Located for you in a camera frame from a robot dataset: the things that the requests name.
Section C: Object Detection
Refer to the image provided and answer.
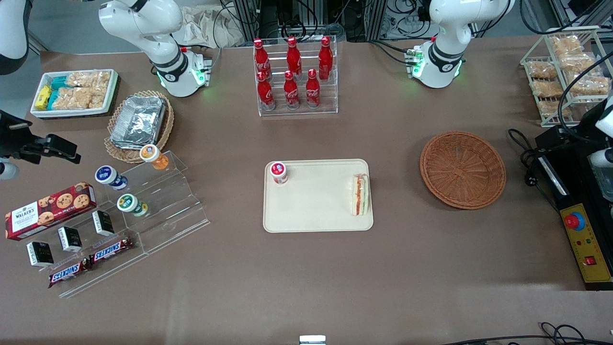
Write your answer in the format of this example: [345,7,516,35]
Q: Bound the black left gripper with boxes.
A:
[535,103,605,156]

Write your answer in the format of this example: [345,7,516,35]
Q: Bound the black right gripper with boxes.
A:
[0,111,81,164]

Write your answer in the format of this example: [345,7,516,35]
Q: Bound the triangular sandwich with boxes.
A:
[351,173,370,217]

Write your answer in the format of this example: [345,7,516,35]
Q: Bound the oval light wicker basket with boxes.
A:
[104,90,174,163]

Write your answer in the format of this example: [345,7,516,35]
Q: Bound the white rectangular snack tray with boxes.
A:
[30,69,119,119]

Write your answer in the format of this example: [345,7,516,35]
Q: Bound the round brown wicker basket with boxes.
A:
[420,131,507,210]

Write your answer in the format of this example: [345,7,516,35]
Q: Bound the beige plastic tray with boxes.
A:
[263,159,374,233]

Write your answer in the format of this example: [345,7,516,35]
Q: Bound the black countertop appliance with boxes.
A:
[536,149,613,211]

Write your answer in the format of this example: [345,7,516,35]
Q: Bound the clear rice cracker bag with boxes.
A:
[67,71,112,89]
[53,87,92,110]

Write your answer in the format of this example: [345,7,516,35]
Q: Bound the blue-lid drink bottle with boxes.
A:
[95,165,128,191]

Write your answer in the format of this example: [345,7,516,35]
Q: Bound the red Walkers cookie box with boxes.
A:
[5,182,97,241]

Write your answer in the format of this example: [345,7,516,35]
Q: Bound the clear appliance container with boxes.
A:
[591,165,613,202]

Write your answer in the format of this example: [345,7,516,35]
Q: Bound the stacked aluminium foil trays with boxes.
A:
[110,96,167,149]

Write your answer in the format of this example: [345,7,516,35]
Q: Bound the small black box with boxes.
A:
[57,226,83,253]
[92,210,115,236]
[26,241,54,267]

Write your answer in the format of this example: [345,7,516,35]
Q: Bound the green-lid drink bottle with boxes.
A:
[117,194,149,218]

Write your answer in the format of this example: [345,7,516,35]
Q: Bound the orange-lid drink bottle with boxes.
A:
[140,145,169,171]

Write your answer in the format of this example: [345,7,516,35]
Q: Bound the Snickers chocolate bar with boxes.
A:
[89,237,134,265]
[48,259,91,288]

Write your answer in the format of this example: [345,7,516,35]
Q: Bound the yellow emergency stop control box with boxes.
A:
[560,204,613,290]

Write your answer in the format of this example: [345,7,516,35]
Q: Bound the clear acrylic stepped stand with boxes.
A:
[41,151,210,299]

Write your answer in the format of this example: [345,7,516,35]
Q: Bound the crumpled white bag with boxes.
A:
[172,5,245,48]

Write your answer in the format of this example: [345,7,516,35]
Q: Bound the red cola bottle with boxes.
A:
[257,71,276,111]
[306,69,321,109]
[253,38,272,80]
[286,37,302,80]
[318,36,333,81]
[284,70,300,110]

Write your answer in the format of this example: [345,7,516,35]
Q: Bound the red-lid yogurt cup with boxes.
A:
[270,161,289,185]

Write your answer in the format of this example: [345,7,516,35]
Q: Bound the clear acrylic bottle rack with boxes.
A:
[253,36,339,117]

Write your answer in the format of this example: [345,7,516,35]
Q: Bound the black power cable with plug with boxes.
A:
[508,128,551,202]

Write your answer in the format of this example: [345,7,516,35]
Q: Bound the white wire rack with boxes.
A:
[521,26,613,127]

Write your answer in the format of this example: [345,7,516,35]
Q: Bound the black floor cable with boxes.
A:
[441,322,613,345]

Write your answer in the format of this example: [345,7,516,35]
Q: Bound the aluminium frame with electronics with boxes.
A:
[230,0,431,43]

